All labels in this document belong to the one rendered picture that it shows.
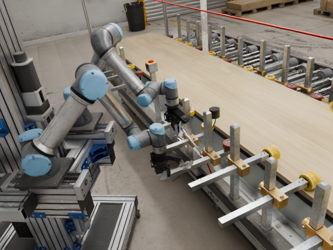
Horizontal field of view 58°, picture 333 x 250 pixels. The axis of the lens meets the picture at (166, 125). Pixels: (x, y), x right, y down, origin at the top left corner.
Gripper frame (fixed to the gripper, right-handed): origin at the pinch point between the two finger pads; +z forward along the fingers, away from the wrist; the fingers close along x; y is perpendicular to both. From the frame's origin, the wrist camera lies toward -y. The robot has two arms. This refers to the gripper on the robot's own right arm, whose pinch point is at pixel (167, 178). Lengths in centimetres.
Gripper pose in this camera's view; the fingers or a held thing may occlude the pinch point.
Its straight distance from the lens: 171.4
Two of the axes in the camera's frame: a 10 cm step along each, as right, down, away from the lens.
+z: 1.1, 8.6, 5.0
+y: -9.0, 3.0, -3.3
